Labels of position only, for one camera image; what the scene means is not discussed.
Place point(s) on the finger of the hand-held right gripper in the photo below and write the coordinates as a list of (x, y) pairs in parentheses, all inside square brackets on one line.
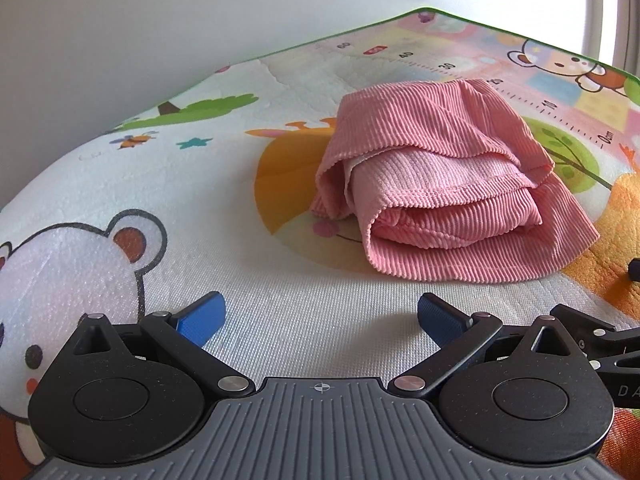
[(595, 327), (635, 269)]

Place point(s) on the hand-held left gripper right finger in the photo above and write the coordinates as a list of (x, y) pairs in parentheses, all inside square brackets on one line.
[(442, 320)]

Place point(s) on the colourful cartoon play mat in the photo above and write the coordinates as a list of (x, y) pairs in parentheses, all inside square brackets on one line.
[(150, 210)]

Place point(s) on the white window frame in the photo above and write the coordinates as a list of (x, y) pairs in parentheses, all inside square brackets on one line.
[(612, 5)]

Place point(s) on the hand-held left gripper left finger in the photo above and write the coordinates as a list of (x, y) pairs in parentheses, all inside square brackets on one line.
[(200, 320)]

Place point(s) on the pink ribbed child's dress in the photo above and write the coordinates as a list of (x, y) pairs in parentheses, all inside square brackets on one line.
[(440, 185)]

